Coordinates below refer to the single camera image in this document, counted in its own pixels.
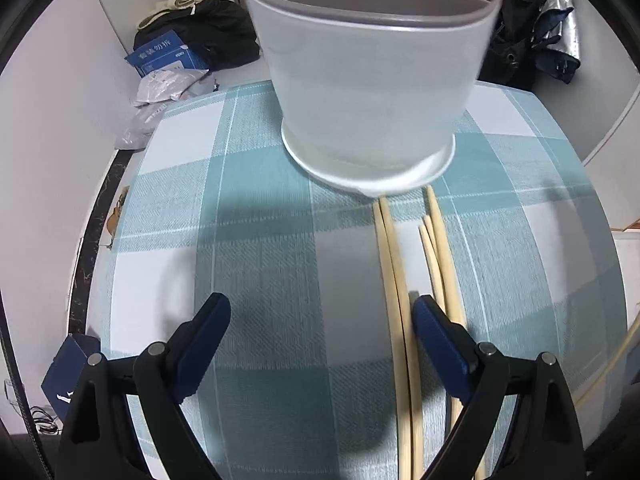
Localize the teal checked tablecloth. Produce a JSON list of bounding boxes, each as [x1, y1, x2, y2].
[[87, 80, 628, 480]]

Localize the white grey utensil holder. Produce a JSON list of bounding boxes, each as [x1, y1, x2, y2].
[[235, 0, 504, 198]]

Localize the white printed plastic mailer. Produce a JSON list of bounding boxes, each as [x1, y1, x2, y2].
[[134, 67, 216, 109]]

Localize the silver folding umbrella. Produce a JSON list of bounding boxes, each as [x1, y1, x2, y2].
[[530, 0, 583, 86]]

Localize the brown shoe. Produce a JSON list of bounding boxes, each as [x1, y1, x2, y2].
[[106, 186, 130, 248]]

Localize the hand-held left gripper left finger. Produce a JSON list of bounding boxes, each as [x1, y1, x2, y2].
[[54, 292, 232, 480]]

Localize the black backpack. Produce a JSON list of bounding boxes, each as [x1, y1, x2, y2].
[[480, 0, 546, 91]]

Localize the dark blue shoe box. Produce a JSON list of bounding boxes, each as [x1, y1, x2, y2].
[[41, 334, 103, 418]]

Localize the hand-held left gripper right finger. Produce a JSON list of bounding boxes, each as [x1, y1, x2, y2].
[[411, 294, 586, 480]]

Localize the black bag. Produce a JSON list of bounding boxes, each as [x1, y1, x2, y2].
[[134, 0, 261, 73]]

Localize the beige cloth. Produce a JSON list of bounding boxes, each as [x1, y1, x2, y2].
[[137, 0, 206, 31]]

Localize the blue cardboard box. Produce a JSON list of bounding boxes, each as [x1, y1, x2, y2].
[[125, 30, 210, 78]]

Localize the tangled thin cable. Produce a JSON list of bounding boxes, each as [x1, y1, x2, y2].
[[4, 379, 62, 435]]

